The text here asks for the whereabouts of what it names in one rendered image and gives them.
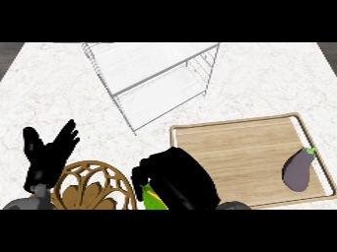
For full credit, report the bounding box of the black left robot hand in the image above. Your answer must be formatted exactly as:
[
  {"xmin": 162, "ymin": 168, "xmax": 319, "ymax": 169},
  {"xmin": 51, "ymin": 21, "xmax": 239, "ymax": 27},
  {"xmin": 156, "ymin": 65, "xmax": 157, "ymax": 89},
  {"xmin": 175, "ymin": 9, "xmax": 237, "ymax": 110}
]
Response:
[{"xmin": 23, "ymin": 118, "xmax": 82, "ymax": 195}]

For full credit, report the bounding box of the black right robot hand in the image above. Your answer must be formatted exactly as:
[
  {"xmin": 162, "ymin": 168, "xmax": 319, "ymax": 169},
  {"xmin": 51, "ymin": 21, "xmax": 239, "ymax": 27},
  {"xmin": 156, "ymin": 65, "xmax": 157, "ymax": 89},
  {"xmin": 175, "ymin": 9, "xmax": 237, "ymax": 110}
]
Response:
[{"xmin": 129, "ymin": 146, "xmax": 223, "ymax": 211}]

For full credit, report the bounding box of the wooden tray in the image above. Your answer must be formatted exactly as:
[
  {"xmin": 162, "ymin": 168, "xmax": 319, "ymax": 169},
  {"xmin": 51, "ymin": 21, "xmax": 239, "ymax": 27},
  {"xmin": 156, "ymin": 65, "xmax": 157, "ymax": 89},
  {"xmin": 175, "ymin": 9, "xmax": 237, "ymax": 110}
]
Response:
[{"xmin": 169, "ymin": 112, "xmax": 337, "ymax": 210}]

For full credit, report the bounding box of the brown ornate trivet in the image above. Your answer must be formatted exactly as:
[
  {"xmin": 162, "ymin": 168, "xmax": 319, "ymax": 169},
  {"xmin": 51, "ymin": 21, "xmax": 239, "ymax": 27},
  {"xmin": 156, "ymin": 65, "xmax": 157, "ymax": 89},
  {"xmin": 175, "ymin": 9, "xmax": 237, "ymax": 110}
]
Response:
[{"xmin": 49, "ymin": 159, "xmax": 138, "ymax": 211}]

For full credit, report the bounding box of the purple eggplant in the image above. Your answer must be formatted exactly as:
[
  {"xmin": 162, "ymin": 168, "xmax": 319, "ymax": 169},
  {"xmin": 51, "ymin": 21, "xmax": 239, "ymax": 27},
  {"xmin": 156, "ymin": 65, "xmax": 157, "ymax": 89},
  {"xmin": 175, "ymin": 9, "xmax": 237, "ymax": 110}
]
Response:
[{"xmin": 282, "ymin": 146, "xmax": 319, "ymax": 193}]

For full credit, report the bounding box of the white wire tiered shelf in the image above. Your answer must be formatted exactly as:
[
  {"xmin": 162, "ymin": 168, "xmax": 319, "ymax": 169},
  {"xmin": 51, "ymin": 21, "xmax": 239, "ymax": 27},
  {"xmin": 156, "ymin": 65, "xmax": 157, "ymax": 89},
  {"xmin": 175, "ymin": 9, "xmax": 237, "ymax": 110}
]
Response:
[{"xmin": 82, "ymin": 42, "xmax": 223, "ymax": 136}]

